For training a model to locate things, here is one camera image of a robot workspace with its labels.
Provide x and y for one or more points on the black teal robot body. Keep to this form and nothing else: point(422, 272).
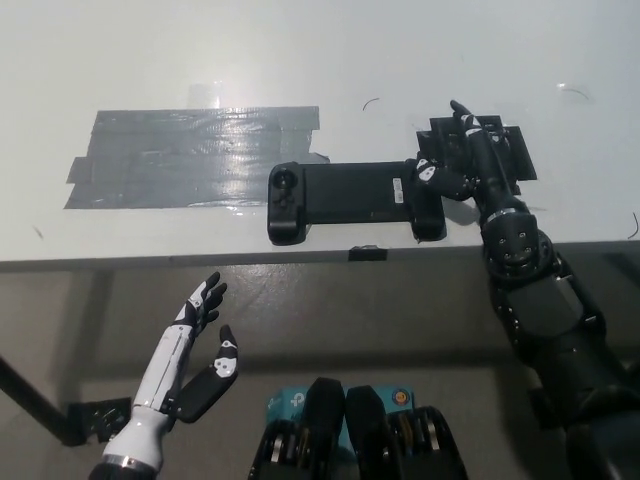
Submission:
point(360, 440)

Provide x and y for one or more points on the black game controller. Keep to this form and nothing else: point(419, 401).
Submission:
point(350, 192)

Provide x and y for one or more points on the black tape square patch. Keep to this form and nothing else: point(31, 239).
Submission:
point(520, 155)

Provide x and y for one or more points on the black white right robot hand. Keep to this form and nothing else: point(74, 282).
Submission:
point(492, 170)

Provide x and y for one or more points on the small black tape strip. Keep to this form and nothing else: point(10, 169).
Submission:
point(367, 253)

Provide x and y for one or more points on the black metal table leg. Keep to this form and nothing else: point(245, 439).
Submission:
point(30, 395)

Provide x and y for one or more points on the grey duct tape patch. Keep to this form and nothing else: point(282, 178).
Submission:
point(185, 160)

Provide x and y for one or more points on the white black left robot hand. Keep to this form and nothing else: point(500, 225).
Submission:
point(167, 370)

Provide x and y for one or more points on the black floor tape patch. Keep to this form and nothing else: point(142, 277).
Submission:
point(95, 420)

